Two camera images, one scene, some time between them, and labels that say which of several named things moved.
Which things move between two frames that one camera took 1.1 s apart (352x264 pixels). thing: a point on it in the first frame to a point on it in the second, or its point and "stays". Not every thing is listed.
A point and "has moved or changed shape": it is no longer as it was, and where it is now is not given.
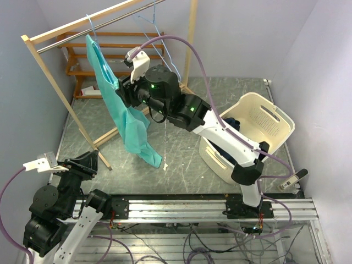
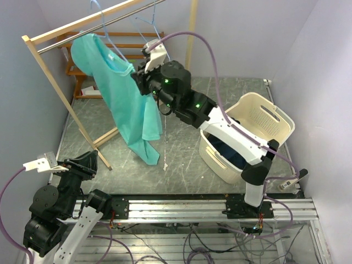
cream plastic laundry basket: x=260 y=121 stays
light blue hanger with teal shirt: x=101 y=53 to x=105 y=36
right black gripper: x=126 y=91 to x=141 y=78
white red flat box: x=90 y=91 stays
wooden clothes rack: x=33 y=38 stays
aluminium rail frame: x=198 y=231 stays
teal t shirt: x=133 y=125 has moved or changed shape
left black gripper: x=85 y=165 stays
